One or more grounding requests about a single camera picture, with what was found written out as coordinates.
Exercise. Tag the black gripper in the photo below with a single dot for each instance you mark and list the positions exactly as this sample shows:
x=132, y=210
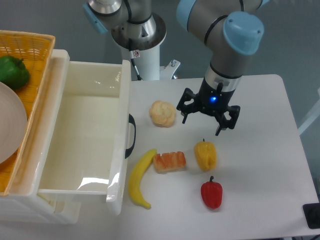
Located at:
x=212, y=101

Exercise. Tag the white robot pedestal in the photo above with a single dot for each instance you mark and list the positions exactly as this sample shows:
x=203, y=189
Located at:
x=147, y=63

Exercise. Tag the white plate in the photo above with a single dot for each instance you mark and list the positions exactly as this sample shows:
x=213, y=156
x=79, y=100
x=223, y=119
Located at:
x=13, y=122

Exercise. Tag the green bell pepper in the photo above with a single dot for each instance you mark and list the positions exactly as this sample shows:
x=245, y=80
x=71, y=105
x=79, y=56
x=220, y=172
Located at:
x=13, y=72

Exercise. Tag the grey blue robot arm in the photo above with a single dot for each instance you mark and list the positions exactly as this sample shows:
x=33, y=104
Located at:
x=227, y=27

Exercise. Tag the yellow banana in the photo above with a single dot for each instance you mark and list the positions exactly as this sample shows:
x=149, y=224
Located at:
x=135, y=178

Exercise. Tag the round swirl bread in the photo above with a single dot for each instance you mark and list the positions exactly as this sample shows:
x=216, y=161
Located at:
x=162, y=114

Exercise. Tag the black drawer handle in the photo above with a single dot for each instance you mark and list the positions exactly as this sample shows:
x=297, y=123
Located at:
x=132, y=134

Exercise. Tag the square toasted bread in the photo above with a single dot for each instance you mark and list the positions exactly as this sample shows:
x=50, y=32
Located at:
x=169, y=162

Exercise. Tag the white drawer cabinet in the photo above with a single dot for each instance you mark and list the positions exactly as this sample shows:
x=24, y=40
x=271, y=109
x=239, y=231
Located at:
x=23, y=204

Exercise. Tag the white open drawer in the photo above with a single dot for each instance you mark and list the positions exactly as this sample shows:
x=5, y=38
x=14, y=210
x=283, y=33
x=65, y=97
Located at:
x=87, y=156

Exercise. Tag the red bell pepper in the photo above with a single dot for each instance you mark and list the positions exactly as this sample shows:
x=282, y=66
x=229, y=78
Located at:
x=212, y=193

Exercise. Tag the yellow bell pepper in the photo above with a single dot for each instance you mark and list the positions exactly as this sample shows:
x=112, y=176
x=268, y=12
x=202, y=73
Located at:
x=205, y=155

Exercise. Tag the black device at edge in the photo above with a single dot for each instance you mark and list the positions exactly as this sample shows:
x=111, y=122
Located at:
x=312, y=215

